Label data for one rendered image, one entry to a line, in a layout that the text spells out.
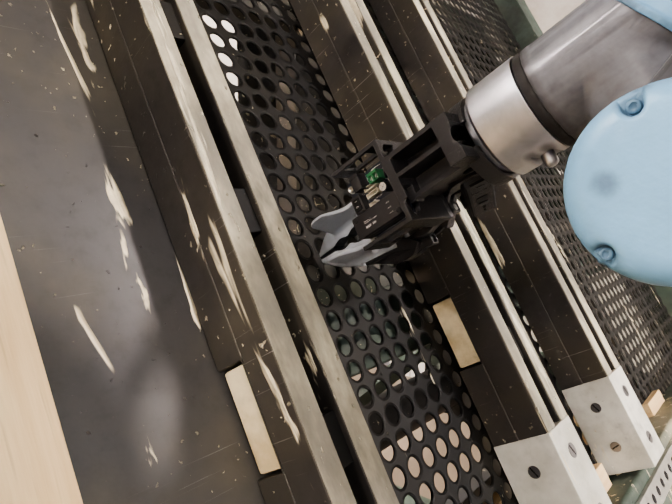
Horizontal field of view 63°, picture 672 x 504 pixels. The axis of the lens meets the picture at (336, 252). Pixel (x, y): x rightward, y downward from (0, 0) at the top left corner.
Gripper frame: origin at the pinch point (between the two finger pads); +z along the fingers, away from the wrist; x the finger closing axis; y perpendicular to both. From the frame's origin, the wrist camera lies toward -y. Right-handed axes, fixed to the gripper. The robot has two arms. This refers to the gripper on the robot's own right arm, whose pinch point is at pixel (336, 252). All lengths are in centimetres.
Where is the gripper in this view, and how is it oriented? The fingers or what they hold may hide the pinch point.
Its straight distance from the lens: 55.2
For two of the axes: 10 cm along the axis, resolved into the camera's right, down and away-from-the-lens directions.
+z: -6.5, 4.4, 6.2
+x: 3.8, 8.9, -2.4
